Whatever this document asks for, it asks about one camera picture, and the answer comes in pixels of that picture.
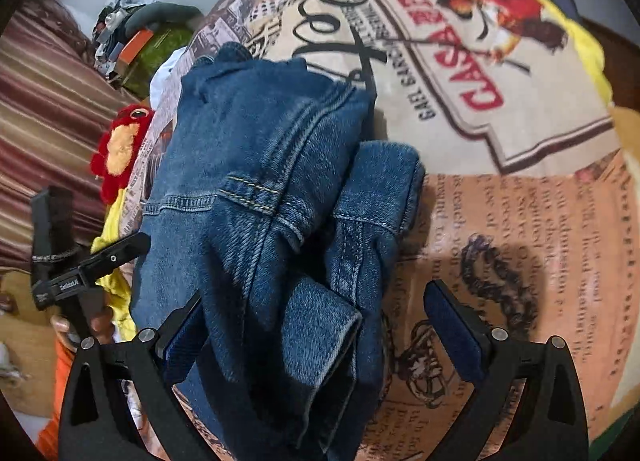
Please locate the blue denim jacket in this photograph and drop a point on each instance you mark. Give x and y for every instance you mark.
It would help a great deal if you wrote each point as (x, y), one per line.
(260, 151)

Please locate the orange box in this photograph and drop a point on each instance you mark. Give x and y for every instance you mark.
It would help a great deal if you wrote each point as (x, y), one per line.
(136, 43)

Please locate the red plush toy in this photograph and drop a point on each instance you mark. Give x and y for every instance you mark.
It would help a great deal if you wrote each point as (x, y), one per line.
(122, 146)

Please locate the striped curtain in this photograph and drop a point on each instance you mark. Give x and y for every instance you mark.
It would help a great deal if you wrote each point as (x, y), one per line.
(45, 116)

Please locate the white cloth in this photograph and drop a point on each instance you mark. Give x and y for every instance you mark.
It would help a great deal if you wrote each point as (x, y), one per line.
(162, 76)

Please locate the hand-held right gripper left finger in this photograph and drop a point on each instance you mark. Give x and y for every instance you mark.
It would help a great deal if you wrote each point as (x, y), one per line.
(182, 336)

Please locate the person's left hand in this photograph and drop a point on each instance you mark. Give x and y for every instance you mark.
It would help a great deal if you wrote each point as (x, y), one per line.
(102, 326)

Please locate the printed blanket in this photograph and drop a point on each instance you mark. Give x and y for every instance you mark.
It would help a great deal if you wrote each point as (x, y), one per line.
(500, 221)

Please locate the dark grey cloth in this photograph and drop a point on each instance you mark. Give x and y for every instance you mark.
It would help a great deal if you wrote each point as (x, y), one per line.
(165, 13)

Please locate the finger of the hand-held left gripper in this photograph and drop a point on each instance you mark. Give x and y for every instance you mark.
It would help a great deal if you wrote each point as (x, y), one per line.
(112, 258)

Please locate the black and white clutter pile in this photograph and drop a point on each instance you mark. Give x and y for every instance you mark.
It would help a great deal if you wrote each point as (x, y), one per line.
(112, 21)

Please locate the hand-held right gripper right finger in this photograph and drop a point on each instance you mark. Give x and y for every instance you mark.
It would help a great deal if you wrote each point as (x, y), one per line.
(452, 326)

